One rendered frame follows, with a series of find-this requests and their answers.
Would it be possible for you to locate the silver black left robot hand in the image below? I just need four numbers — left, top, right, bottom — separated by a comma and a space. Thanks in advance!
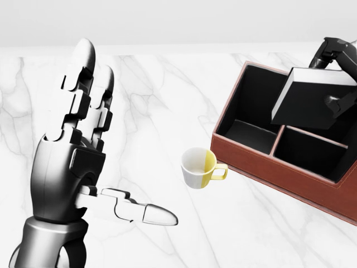
30, 37, 179, 227

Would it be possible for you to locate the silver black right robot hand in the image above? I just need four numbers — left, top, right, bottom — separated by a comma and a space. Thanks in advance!
307, 37, 357, 114

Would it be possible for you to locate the black book with white pages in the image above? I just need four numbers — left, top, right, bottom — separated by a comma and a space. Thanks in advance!
270, 66, 357, 131

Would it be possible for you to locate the red-brown desk caddy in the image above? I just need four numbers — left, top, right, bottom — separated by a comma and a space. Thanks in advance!
210, 61, 357, 226

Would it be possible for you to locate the white and yellow mug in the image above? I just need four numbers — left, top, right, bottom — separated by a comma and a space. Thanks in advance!
180, 147, 229, 190

